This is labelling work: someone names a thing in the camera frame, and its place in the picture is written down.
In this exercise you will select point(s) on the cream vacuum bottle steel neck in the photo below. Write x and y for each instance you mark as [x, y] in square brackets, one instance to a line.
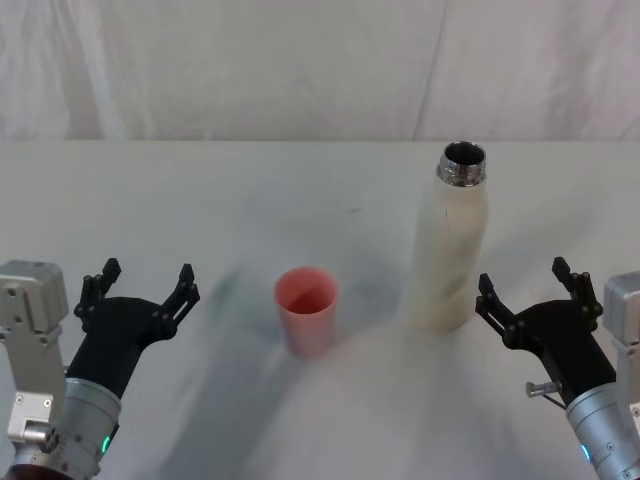
[450, 250]

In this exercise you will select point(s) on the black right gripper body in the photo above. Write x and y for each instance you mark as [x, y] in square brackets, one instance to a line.
[570, 345]

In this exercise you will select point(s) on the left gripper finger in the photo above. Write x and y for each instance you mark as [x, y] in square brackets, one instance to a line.
[181, 297]
[95, 290]

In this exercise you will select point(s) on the white curtain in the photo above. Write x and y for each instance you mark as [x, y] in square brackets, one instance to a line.
[280, 65]

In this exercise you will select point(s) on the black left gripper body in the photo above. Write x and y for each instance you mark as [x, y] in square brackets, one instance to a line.
[112, 335]

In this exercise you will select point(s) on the pink plastic cup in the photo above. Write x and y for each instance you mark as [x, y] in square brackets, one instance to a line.
[306, 327]

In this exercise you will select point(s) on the white table cloth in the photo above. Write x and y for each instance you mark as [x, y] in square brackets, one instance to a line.
[320, 420]

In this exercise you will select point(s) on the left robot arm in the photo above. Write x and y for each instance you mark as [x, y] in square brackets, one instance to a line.
[82, 420]

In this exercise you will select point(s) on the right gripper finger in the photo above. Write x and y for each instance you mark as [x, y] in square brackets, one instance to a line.
[580, 290]
[495, 307]

